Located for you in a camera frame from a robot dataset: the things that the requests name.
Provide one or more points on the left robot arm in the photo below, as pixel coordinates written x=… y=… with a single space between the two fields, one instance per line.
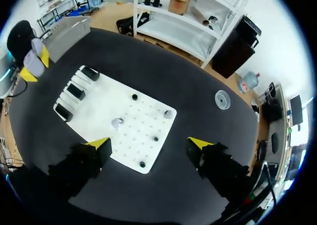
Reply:
x=3 y=86

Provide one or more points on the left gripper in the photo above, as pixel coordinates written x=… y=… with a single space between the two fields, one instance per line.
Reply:
x=19 y=39

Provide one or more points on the white plate with black stands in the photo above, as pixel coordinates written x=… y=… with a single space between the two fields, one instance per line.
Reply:
x=111 y=103

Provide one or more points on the clear round plastic spool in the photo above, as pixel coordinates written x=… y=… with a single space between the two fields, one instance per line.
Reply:
x=223 y=99

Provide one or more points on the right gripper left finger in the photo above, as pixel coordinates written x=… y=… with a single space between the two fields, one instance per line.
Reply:
x=84 y=165

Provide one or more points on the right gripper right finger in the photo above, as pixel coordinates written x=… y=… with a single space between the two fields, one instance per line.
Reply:
x=215 y=163

